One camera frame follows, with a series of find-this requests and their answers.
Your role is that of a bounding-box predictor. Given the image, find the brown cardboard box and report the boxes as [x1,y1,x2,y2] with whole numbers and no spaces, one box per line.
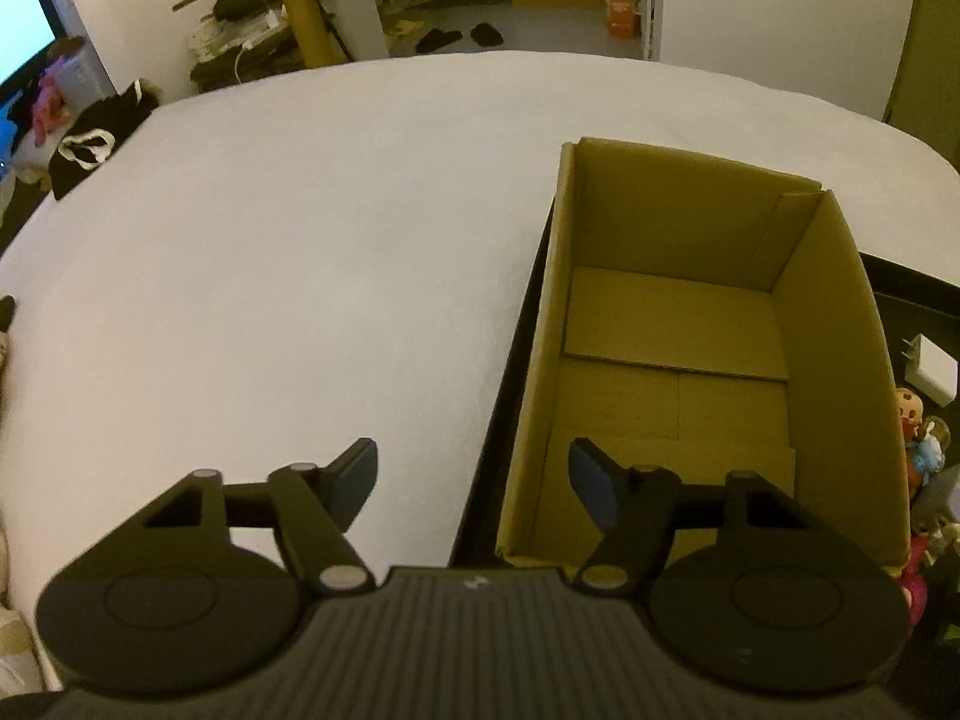
[496,138,910,571]

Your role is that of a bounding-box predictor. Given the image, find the brown hair doll figurine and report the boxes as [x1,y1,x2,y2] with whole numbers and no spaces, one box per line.
[895,387,924,497]

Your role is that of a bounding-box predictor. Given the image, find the purple grey block toy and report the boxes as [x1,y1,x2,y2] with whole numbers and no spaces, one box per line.
[911,465,960,535]

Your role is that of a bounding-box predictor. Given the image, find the red dress doll figurine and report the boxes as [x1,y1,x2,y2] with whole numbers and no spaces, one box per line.
[898,522,958,628]

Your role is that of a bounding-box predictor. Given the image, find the blue white small figurine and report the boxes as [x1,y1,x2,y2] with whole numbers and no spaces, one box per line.
[913,416,952,486]

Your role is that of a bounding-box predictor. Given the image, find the white power adapter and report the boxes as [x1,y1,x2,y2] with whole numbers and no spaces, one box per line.
[901,333,958,406]

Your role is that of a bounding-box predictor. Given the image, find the black tray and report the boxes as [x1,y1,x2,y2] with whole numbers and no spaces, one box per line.
[449,229,958,569]

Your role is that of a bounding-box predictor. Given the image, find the black white ghost mask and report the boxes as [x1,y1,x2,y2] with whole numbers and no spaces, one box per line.
[49,78,160,200]

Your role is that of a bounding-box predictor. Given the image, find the pink plush toy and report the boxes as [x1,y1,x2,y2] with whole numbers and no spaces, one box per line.
[31,62,70,146]

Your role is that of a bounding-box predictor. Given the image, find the pile of clothes and papers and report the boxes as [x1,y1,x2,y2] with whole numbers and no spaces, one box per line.
[187,0,304,93]

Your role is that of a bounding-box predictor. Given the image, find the black slipper left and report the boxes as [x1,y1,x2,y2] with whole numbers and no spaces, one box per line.
[415,28,464,55]

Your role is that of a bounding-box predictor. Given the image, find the black slipper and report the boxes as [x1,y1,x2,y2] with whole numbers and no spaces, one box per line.
[470,21,505,49]
[415,28,464,55]

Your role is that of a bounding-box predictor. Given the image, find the black slipper right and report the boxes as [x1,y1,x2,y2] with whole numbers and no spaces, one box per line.
[470,21,505,49]

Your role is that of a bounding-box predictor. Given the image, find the orange cardboard box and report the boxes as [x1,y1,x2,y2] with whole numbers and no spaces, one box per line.
[604,0,641,39]

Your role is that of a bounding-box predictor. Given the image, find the television screen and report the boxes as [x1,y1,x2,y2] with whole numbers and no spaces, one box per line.
[0,0,67,104]

